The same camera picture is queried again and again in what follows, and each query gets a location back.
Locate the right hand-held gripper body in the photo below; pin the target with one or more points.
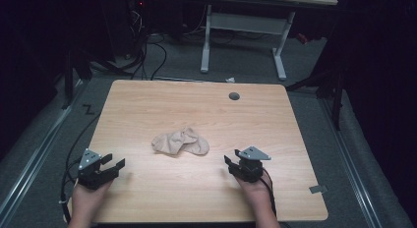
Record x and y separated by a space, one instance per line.
250 170

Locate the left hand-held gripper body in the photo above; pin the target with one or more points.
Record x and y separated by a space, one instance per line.
89 175

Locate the beige sock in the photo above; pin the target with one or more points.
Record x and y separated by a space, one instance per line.
182 143

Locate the person's right hand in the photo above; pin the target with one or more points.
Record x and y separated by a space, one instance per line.
255 192

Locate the person's left hand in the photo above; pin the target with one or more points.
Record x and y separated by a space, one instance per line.
87 201

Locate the grey tape piece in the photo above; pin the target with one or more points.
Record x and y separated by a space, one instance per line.
318 189

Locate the white crumpled paper scrap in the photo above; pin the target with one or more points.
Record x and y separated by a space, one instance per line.
230 79

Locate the black metal stand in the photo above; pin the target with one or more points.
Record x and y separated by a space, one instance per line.
70 77
327 87

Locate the white desk with metal legs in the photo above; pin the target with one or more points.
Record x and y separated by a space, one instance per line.
246 23

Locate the small red object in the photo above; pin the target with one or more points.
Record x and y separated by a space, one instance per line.
301 38

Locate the metal floor rail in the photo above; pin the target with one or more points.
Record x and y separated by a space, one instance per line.
354 162
36 156

